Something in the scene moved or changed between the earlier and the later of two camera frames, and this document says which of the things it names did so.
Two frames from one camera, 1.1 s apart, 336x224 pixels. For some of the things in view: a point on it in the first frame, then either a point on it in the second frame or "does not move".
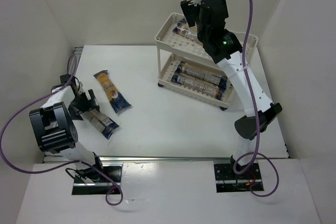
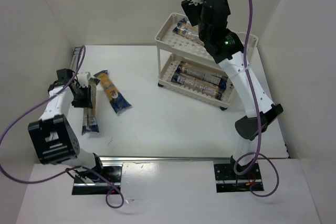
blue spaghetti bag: [183, 29] does not move
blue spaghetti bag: [107, 125] → [90, 123]
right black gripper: [187, 12] does not move
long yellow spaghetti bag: [185, 68] does not move
